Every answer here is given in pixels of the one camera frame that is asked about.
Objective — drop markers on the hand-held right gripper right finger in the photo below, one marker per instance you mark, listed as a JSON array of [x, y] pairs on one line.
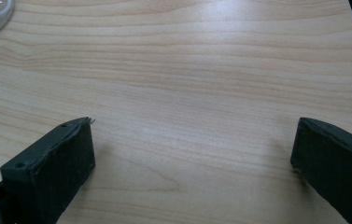
[[335, 165]]

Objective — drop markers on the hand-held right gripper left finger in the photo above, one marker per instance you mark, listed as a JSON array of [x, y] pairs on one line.
[[55, 168]]

